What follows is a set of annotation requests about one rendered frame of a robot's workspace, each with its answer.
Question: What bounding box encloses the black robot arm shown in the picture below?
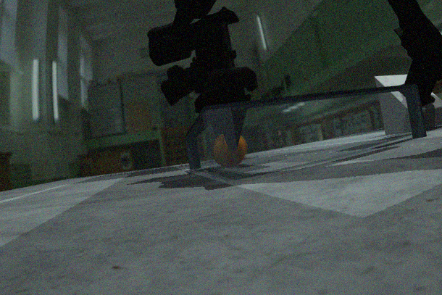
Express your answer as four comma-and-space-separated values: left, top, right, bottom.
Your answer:
147, 0, 442, 106

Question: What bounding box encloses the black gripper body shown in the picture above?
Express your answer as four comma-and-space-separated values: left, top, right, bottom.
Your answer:
194, 44, 258, 113

